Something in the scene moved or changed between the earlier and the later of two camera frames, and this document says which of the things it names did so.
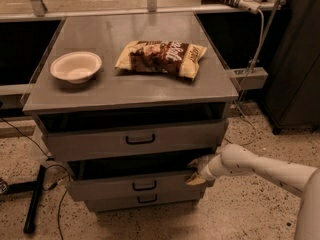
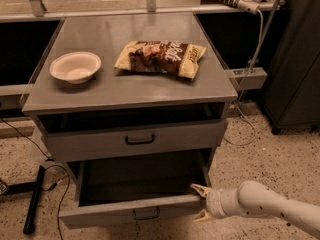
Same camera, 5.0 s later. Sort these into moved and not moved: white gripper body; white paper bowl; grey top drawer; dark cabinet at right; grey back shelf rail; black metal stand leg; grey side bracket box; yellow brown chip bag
Moved: white gripper body
Not moved: grey back shelf rail; black metal stand leg; grey top drawer; yellow brown chip bag; white paper bowl; grey side bracket box; dark cabinet at right
